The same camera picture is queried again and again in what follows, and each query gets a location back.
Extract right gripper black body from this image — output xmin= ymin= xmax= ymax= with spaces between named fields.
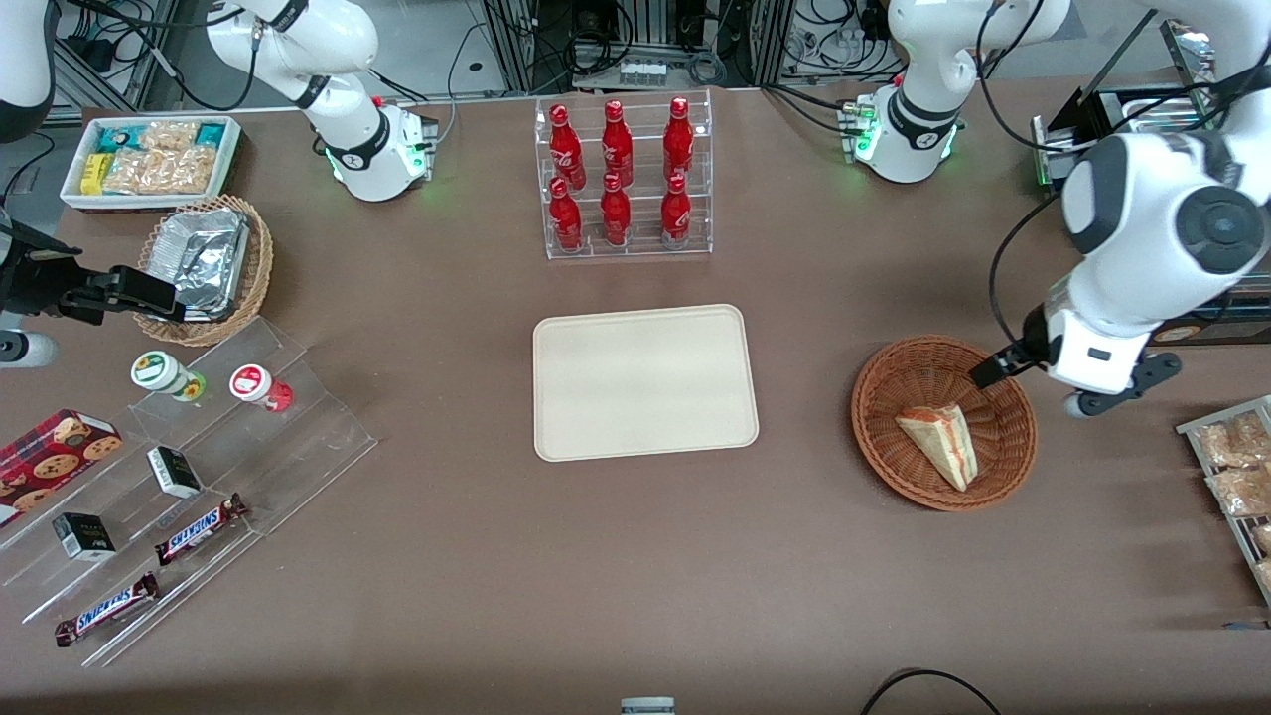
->
xmin=0 ymin=223 xmax=86 ymax=324

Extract wrapped triangle sandwich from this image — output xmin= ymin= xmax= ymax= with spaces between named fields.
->
xmin=895 ymin=402 xmax=980 ymax=494

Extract light wicker basket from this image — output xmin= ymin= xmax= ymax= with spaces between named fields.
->
xmin=132 ymin=195 xmax=275 ymax=348

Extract brown wicker basket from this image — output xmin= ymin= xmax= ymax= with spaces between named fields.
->
xmin=850 ymin=335 xmax=1039 ymax=513

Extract beige plastic tray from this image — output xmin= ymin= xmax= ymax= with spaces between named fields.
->
xmin=531 ymin=303 xmax=761 ymax=464

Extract stacked aluminium foil trays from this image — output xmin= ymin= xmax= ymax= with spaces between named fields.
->
xmin=147 ymin=208 xmax=250 ymax=322

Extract green lid sunflower jar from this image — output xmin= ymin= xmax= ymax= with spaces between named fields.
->
xmin=130 ymin=351 xmax=208 ymax=402

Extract white plastic snack bin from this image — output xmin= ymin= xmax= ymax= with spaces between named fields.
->
xmin=60 ymin=114 xmax=243 ymax=214

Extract clear cracker bag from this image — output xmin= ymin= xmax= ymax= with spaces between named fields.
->
xmin=139 ymin=120 xmax=201 ymax=151
xmin=104 ymin=146 xmax=216 ymax=196

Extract black flat box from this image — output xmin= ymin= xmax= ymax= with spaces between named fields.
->
xmin=1152 ymin=273 xmax=1271 ymax=348

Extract red lid strawberry jar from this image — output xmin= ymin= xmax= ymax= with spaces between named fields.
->
xmin=228 ymin=364 xmax=295 ymax=413

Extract red cookie box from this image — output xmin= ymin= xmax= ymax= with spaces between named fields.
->
xmin=0 ymin=408 xmax=126 ymax=528

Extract small dark green box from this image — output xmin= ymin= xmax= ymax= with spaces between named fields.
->
xmin=146 ymin=446 xmax=204 ymax=500
xmin=51 ymin=511 xmax=117 ymax=561

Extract clear acrylic stepped shelf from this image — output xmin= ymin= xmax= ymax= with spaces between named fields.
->
xmin=0 ymin=316 xmax=379 ymax=667

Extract snickers chocolate bar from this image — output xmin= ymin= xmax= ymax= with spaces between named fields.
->
xmin=153 ymin=493 xmax=250 ymax=567
xmin=54 ymin=571 xmax=161 ymax=648

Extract metal display stand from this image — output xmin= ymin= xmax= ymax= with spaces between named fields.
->
xmin=1030 ymin=17 xmax=1242 ymax=191

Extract red cola bottle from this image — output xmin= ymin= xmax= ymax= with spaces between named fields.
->
xmin=600 ymin=99 xmax=635 ymax=188
xmin=599 ymin=173 xmax=634 ymax=248
xmin=548 ymin=177 xmax=585 ymax=252
xmin=659 ymin=174 xmax=693 ymax=250
xmin=662 ymin=96 xmax=695 ymax=182
xmin=548 ymin=103 xmax=588 ymax=190

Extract clear acrylic bottle rack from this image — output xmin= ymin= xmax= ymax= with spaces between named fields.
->
xmin=533 ymin=88 xmax=715 ymax=262

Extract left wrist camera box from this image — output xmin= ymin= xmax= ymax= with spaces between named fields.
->
xmin=1064 ymin=351 xmax=1185 ymax=419

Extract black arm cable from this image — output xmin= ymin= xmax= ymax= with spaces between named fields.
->
xmin=988 ymin=194 xmax=1065 ymax=351

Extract metal wire rack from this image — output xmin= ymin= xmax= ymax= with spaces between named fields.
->
xmin=1176 ymin=394 xmax=1271 ymax=608

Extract black loose cable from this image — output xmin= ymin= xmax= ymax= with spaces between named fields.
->
xmin=858 ymin=667 xmax=1005 ymax=715

